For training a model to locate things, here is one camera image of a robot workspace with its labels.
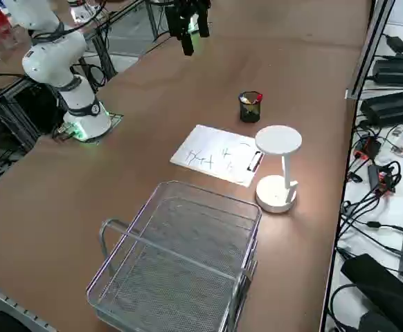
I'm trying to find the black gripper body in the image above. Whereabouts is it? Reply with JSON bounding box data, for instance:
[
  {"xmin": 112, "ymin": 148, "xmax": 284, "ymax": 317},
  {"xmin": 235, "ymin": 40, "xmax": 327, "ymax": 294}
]
[{"xmin": 172, "ymin": 0, "xmax": 212, "ymax": 17}]

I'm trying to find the black mesh pen holder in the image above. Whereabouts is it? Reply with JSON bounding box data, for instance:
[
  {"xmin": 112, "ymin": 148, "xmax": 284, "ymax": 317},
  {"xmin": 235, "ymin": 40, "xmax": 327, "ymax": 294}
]
[{"xmin": 238, "ymin": 91, "xmax": 263, "ymax": 123}]

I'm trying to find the white A4 paper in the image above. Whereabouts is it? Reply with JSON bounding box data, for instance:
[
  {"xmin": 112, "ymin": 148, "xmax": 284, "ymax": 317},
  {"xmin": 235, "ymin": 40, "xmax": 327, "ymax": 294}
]
[{"xmin": 170, "ymin": 124, "xmax": 263, "ymax": 186}]

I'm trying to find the white round desk lamp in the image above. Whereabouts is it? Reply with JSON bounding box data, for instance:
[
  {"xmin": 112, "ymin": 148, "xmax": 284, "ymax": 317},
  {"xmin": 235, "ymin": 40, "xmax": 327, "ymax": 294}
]
[{"xmin": 254, "ymin": 124, "xmax": 303, "ymax": 214}]

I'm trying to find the white clipboard with metal clip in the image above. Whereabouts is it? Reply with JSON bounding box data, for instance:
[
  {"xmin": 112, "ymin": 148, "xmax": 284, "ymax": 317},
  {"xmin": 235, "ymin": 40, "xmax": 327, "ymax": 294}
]
[{"xmin": 169, "ymin": 124, "xmax": 265, "ymax": 187}]

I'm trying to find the small black power adapter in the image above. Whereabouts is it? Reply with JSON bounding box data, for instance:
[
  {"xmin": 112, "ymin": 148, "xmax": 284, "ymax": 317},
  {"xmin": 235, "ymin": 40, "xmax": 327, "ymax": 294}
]
[{"xmin": 384, "ymin": 34, "xmax": 403, "ymax": 53}]

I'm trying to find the large black power adapter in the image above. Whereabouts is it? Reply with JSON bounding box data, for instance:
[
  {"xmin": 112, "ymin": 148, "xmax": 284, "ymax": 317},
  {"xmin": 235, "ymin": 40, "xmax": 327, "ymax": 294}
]
[
  {"xmin": 360, "ymin": 88, "xmax": 403, "ymax": 127},
  {"xmin": 373, "ymin": 58, "xmax": 403, "ymax": 86}
]

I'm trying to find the black hub with red ports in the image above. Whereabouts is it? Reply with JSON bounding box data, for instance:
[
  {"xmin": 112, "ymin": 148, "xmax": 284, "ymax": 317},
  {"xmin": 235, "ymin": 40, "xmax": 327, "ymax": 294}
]
[{"xmin": 353, "ymin": 136, "xmax": 382, "ymax": 160}]

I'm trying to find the silver mesh tray rack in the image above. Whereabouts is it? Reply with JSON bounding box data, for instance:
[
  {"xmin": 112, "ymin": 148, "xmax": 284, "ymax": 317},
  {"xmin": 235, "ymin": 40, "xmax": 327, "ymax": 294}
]
[{"xmin": 85, "ymin": 181, "xmax": 263, "ymax": 332}]

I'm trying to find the black bag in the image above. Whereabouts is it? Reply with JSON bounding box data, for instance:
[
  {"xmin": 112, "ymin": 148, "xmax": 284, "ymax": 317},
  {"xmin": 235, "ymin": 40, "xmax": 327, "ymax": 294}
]
[{"xmin": 341, "ymin": 253, "xmax": 403, "ymax": 332}]

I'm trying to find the black rounded object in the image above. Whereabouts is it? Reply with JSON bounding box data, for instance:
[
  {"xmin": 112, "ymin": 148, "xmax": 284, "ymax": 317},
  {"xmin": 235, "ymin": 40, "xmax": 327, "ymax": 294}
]
[{"xmin": 0, "ymin": 310, "xmax": 28, "ymax": 332}]

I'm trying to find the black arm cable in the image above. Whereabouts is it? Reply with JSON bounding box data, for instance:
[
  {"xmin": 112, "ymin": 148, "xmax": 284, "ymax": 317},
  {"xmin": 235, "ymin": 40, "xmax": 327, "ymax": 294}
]
[{"xmin": 31, "ymin": 20, "xmax": 84, "ymax": 44}]

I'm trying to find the aluminium frame profile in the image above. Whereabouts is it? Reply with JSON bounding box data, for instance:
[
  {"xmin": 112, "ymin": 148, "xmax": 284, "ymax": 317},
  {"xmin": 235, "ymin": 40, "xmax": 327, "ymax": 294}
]
[{"xmin": 345, "ymin": 0, "xmax": 396, "ymax": 101}]

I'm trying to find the black orange cable adapter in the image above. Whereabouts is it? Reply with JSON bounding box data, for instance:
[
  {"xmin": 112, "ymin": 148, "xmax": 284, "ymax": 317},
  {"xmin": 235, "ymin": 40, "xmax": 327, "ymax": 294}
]
[{"xmin": 367, "ymin": 162, "xmax": 402, "ymax": 197}]

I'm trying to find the aluminium table edge rail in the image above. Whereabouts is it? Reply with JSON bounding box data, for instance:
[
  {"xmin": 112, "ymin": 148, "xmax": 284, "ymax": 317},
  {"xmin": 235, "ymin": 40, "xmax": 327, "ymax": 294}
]
[{"xmin": 0, "ymin": 278, "xmax": 62, "ymax": 332}]

